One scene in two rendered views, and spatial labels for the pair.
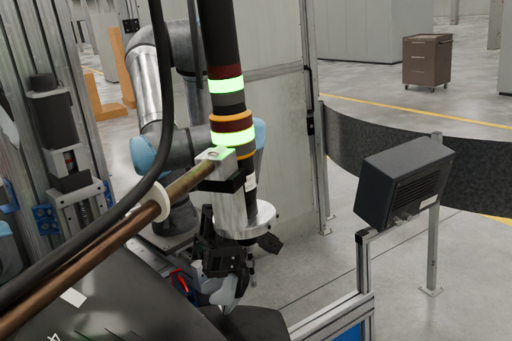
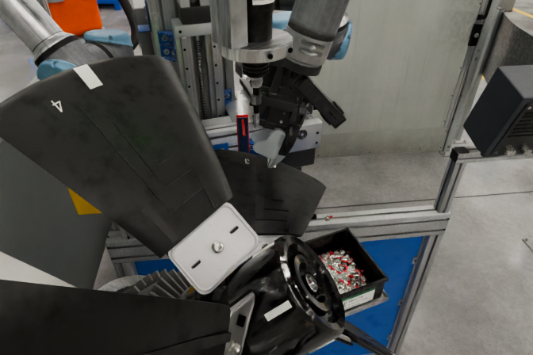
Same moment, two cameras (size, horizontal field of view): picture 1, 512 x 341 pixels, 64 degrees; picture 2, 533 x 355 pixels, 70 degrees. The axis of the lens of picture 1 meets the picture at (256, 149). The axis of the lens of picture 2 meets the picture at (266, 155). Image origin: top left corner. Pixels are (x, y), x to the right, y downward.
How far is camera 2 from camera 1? 18 cm
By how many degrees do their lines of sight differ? 25
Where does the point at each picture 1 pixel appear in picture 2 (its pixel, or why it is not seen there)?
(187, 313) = (193, 135)
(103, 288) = (123, 82)
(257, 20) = not seen: outside the picture
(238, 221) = (231, 35)
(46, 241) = not seen: hidden behind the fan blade
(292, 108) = (461, 9)
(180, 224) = not seen: hidden behind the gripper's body
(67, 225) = (182, 55)
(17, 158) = not seen: outside the picture
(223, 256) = (273, 108)
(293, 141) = (447, 48)
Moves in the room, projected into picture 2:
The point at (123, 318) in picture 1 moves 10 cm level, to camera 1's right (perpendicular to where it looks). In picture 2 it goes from (128, 113) to (204, 131)
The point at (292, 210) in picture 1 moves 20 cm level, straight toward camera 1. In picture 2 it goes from (419, 120) to (413, 134)
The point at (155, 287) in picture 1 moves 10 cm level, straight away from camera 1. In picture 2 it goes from (175, 101) to (193, 70)
